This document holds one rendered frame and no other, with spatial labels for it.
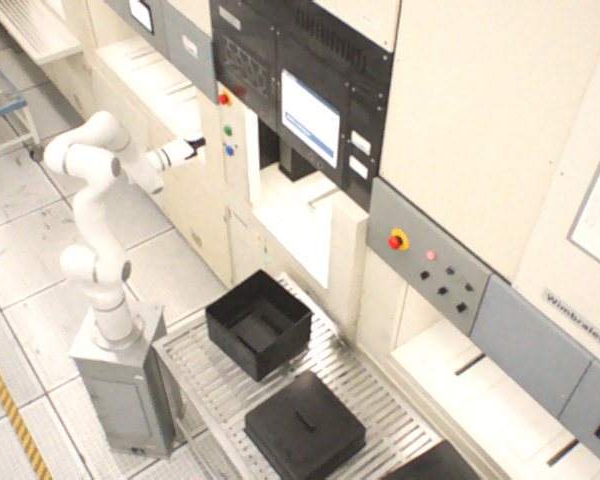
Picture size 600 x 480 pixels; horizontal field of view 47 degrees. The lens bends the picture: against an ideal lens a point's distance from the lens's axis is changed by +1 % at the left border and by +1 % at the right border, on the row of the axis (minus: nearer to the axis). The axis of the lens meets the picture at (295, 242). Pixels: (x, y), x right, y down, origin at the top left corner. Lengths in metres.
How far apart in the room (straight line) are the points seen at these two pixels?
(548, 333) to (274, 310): 1.20
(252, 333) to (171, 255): 1.41
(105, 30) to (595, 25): 2.98
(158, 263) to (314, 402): 1.79
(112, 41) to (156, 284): 1.34
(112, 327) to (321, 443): 0.86
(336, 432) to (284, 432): 0.16
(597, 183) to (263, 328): 1.47
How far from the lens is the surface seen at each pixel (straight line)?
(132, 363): 2.55
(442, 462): 2.07
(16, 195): 4.46
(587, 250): 1.53
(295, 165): 2.89
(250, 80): 2.37
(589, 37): 1.35
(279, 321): 2.58
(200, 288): 3.69
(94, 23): 3.89
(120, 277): 2.30
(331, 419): 2.26
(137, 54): 3.86
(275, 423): 2.25
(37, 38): 4.24
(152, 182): 2.45
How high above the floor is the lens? 2.85
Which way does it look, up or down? 47 degrees down
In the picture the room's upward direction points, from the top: 1 degrees clockwise
